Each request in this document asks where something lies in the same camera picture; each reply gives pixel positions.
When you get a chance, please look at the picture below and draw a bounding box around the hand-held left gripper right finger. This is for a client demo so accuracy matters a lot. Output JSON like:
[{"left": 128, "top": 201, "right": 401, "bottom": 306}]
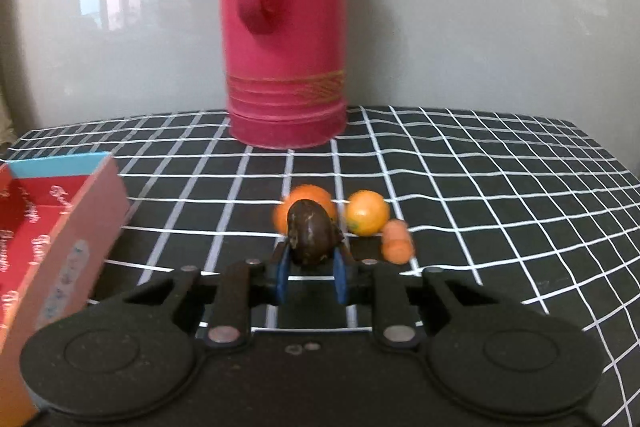
[{"left": 332, "top": 245, "right": 502, "bottom": 351}]

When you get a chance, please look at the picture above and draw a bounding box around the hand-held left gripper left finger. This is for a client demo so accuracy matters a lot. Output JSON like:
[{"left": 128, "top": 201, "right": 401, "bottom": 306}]
[{"left": 122, "top": 246, "right": 292, "bottom": 349}]

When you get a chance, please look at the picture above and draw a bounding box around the dark brown fruit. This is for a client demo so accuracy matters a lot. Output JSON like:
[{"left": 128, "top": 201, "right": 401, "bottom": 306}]
[{"left": 286, "top": 199, "right": 345, "bottom": 266}]

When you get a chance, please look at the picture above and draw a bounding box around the green and red cardboard box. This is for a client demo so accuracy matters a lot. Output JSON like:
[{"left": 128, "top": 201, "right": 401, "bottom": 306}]
[{"left": 0, "top": 152, "right": 132, "bottom": 426}]

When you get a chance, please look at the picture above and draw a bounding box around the large carrot piece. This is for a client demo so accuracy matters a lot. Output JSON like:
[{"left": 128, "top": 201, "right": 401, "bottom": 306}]
[{"left": 381, "top": 219, "right": 416, "bottom": 265}]

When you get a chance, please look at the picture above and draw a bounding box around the orange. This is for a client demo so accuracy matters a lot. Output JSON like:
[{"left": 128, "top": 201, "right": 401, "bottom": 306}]
[
  {"left": 273, "top": 185, "right": 339, "bottom": 238},
  {"left": 346, "top": 190, "right": 391, "bottom": 237}
]

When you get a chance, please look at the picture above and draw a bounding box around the black white checked tablecloth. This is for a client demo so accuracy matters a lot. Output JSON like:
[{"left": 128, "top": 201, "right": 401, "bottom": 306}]
[{"left": 0, "top": 105, "right": 640, "bottom": 427}]

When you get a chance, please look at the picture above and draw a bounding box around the red thermos flask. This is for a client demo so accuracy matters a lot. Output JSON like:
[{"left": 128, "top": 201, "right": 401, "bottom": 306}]
[{"left": 216, "top": 0, "right": 362, "bottom": 150}]

